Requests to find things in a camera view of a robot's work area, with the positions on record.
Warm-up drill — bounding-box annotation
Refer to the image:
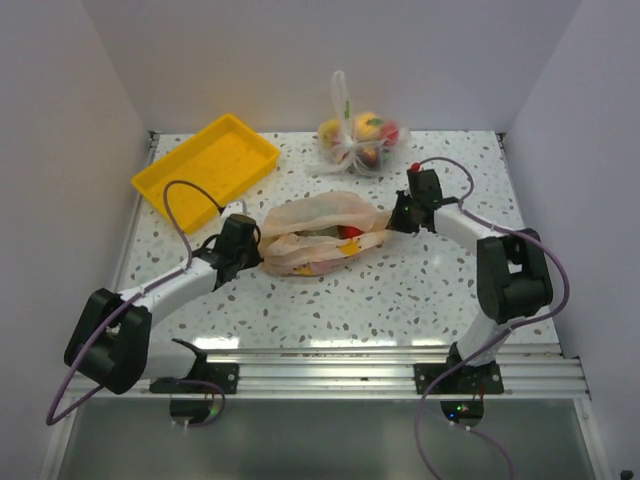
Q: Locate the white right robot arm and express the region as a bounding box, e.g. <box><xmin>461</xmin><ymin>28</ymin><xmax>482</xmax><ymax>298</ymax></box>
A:
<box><xmin>387</xmin><ymin>164</ymin><xmax>553</xmax><ymax>395</ymax></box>

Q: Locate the orange banana print plastic bag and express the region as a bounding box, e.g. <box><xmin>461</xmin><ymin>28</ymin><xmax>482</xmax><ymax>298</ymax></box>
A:
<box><xmin>259</xmin><ymin>191</ymin><xmax>391</xmax><ymax>277</ymax></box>

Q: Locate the aluminium mounting rail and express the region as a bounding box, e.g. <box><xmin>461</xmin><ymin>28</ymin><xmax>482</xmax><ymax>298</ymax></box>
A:
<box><xmin>64</xmin><ymin>347</ymin><xmax>591</xmax><ymax>399</ymax></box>

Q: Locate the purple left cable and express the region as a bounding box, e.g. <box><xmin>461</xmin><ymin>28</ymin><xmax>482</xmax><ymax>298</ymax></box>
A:
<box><xmin>45</xmin><ymin>179</ymin><xmax>226</xmax><ymax>427</ymax></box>

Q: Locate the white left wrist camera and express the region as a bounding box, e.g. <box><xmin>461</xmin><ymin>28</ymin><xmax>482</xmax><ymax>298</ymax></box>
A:
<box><xmin>220</xmin><ymin>200</ymin><xmax>247</xmax><ymax>218</ymax></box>

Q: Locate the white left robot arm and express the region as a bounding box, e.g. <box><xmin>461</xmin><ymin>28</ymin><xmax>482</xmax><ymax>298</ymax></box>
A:
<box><xmin>64</xmin><ymin>214</ymin><xmax>262</xmax><ymax>394</ymax></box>

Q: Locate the yellow plastic tray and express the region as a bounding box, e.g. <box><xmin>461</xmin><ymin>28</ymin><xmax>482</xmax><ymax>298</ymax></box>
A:
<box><xmin>131</xmin><ymin>114</ymin><xmax>280</xmax><ymax>214</ymax></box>

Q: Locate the clear plastic bag of fruit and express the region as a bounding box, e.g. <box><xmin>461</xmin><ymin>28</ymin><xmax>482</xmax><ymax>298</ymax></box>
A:
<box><xmin>307</xmin><ymin>70</ymin><xmax>411</xmax><ymax>176</ymax></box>

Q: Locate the green netted melon half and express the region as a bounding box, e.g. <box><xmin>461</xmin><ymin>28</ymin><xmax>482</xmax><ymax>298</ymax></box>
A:
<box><xmin>295</xmin><ymin>226</ymin><xmax>340</xmax><ymax>239</ymax></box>

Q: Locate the red apple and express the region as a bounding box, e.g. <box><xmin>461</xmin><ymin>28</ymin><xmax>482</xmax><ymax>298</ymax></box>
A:
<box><xmin>338</xmin><ymin>226</ymin><xmax>363</xmax><ymax>239</ymax></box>

